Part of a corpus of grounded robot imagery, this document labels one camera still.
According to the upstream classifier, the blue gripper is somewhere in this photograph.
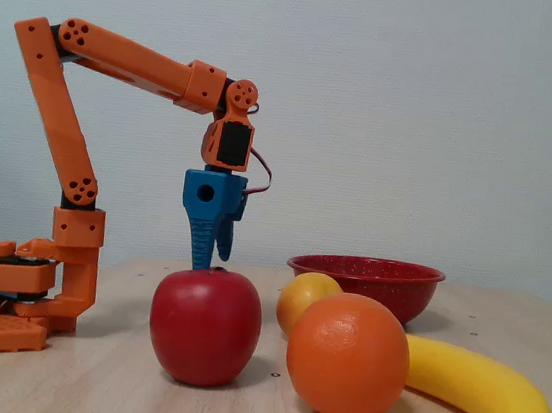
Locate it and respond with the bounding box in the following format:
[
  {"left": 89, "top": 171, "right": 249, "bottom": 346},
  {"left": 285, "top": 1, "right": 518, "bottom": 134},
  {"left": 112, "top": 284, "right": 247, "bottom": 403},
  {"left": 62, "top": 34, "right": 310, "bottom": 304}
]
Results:
[{"left": 172, "top": 166, "right": 252, "bottom": 277}]

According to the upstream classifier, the red speckled bowl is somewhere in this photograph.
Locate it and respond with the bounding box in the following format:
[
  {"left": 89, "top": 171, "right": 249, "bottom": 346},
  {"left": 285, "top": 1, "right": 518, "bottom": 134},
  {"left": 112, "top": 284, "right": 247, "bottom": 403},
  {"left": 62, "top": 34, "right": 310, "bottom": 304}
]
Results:
[{"left": 279, "top": 246, "right": 448, "bottom": 333}]

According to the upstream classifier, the red apple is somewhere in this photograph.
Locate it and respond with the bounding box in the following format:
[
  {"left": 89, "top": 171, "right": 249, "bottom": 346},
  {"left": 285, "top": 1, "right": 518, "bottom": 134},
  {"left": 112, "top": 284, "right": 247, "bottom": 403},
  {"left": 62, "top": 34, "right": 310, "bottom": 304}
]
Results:
[{"left": 141, "top": 261, "right": 269, "bottom": 394}]

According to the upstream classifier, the orange fruit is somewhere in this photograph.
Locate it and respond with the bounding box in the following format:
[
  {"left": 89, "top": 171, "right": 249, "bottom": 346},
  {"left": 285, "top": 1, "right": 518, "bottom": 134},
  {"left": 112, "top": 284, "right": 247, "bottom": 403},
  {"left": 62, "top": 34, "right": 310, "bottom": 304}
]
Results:
[{"left": 278, "top": 284, "right": 419, "bottom": 413}]

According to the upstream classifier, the yellow banana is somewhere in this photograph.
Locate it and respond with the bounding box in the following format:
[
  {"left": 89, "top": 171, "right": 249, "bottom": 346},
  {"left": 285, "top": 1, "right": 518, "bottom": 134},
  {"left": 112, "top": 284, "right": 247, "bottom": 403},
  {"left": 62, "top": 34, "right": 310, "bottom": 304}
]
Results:
[{"left": 396, "top": 333, "right": 552, "bottom": 413}]

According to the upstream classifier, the red white servo cable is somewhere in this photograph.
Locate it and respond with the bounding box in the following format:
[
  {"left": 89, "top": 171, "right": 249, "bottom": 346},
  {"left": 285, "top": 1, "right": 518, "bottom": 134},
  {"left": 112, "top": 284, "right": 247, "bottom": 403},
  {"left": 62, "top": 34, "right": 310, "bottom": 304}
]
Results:
[{"left": 242, "top": 144, "right": 278, "bottom": 200}]

